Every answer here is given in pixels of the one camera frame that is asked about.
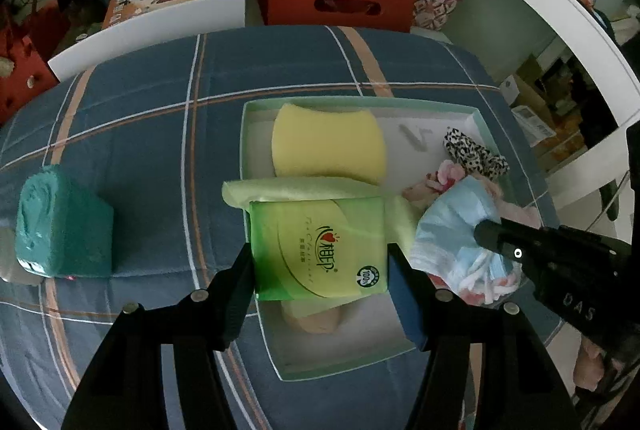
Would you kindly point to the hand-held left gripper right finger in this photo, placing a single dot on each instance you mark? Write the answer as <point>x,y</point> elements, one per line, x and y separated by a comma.
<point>405,300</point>

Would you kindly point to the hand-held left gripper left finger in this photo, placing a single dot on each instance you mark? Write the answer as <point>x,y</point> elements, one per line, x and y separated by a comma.
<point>235,290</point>

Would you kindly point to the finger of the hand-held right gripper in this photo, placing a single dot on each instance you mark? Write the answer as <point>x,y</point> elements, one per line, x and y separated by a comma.
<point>560,260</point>

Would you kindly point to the pink white zigzag cloth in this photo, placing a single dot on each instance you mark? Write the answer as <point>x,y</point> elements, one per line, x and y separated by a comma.
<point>515,212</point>

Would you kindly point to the light teal tray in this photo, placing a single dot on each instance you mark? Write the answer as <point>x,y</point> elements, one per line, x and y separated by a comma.
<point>350,350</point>

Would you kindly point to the light blue face mask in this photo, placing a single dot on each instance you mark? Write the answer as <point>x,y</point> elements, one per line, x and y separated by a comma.
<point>450,230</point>

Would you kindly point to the green tissue pack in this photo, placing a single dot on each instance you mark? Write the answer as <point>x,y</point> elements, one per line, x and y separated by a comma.
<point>310,250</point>

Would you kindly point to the beige round puff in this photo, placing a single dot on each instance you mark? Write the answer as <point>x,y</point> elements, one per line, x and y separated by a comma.
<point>315,320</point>

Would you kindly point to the green cloth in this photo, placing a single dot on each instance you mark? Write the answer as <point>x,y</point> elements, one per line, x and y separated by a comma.
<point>280,187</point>

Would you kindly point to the pink red flower hair clip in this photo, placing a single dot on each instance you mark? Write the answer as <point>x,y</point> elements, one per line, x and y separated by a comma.
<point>447,172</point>

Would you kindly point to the leopard print scrunchie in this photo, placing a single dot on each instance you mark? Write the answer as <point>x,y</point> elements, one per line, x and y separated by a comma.
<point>475,153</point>

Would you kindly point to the yellow sponge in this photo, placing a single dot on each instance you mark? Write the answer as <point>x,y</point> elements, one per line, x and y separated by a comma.
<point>325,140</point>

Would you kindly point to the person's right hand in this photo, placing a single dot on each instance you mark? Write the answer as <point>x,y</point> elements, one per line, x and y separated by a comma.
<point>587,367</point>

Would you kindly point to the teal toy box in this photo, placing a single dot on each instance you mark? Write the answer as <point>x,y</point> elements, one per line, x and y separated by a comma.
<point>60,230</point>

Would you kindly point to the white chair back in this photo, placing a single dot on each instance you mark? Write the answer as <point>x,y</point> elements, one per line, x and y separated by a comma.
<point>150,28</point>

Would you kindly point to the red felt bag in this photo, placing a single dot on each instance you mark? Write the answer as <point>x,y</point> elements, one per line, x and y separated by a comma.
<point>20,60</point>

